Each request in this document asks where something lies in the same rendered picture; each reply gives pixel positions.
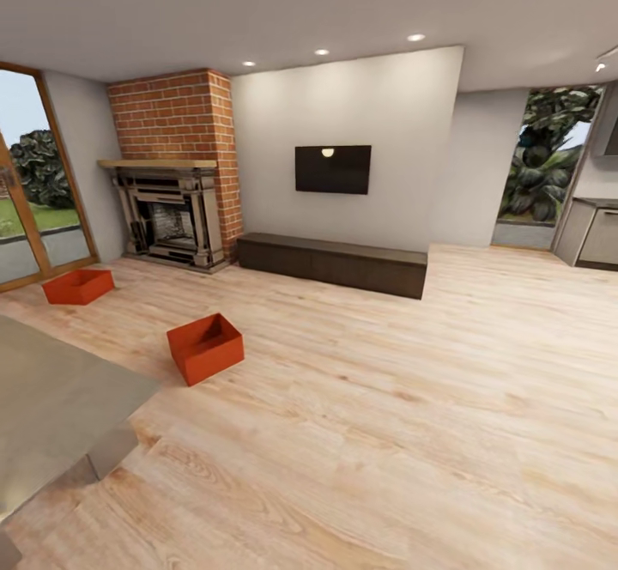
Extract storage box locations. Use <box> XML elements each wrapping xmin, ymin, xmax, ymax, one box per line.
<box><xmin>167</xmin><ymin>313</ymin><xmax>245</xmax><ymax>387</ymax></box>
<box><xmin>42</xmin><ymin>270</ymin><xmax>114</xmax><ymax>305</ymax></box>

